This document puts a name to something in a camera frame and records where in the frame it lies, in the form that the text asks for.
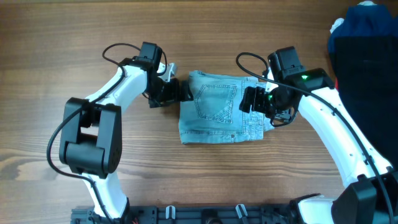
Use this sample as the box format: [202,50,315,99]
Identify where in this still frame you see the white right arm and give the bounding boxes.
[266,47,397,223]

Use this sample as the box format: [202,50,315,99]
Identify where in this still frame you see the dark navy blue garment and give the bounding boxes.
[328,4,397,54]

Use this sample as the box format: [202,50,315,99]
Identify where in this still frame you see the white garment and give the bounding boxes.
[330,1,376,34]

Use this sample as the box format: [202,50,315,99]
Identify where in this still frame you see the black garment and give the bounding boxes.
[330,36,397,167]

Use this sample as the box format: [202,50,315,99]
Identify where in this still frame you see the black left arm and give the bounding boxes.
[47,42,193,223]

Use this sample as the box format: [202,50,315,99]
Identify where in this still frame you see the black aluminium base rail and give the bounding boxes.
[70,203,299,224]

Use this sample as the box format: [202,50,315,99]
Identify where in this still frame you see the light blue denim shorts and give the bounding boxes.
[178,70,274,144]

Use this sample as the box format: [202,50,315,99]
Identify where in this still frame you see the black left camera cable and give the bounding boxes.
[46,42,169,224]

